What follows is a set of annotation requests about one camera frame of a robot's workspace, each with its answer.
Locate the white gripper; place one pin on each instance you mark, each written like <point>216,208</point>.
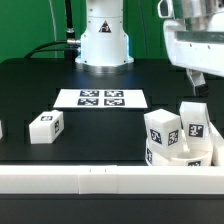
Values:
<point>197,57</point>

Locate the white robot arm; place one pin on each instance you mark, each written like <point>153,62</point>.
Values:
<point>193,32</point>

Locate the white right fence bar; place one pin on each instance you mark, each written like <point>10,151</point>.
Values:
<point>218,147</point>

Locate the white fence bar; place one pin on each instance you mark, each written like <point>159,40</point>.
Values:
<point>31,179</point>
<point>218,147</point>

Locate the white marker sheet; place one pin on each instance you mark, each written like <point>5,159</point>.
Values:
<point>100,98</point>

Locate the white front fence bar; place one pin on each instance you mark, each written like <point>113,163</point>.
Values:
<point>31,179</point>

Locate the white object at left edge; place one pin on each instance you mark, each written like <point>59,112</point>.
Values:
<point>1,133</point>

